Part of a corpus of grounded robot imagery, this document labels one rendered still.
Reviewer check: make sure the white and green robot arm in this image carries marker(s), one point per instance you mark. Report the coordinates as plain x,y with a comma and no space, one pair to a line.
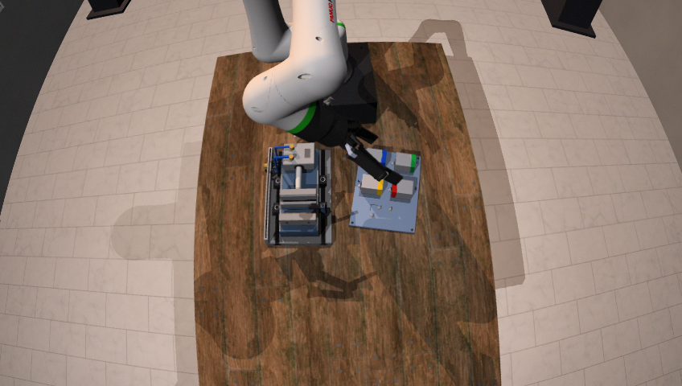
313,66

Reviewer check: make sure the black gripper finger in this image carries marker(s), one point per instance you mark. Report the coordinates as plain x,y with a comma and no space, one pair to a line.
378,172
360,131

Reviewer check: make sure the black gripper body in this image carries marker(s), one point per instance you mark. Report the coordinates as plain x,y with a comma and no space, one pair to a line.
338,133

